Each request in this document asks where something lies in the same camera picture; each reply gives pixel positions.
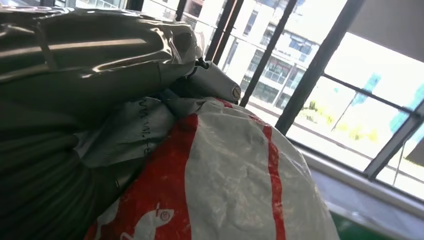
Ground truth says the grey red-printed courier package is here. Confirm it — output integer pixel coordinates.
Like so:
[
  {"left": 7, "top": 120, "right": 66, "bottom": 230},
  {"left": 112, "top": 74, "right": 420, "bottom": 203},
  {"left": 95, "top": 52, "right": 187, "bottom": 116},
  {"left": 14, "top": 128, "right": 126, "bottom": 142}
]
[{"left": 74, "top": 96, "right": 340, "bottom": 240}]

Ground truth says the black window frame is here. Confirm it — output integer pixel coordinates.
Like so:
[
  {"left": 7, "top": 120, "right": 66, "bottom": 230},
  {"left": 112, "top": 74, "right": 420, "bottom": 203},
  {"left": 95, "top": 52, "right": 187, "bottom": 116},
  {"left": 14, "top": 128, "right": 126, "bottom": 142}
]
[{"left": 39, "top": 0, "right": 424, "bottom": 181}]

